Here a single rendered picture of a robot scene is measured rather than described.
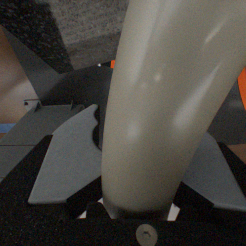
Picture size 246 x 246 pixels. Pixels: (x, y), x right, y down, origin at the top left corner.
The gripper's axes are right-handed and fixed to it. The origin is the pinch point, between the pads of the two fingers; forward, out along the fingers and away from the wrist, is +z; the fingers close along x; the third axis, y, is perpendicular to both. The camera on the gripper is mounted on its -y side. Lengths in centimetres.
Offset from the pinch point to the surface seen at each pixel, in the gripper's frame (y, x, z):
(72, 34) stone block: -3.4, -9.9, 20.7
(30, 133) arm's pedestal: 50, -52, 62
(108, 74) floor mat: 23, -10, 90
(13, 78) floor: 30, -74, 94
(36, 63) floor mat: 18, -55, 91
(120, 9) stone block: -7.4, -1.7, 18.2
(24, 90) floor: 38, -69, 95
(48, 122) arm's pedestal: 49, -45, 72
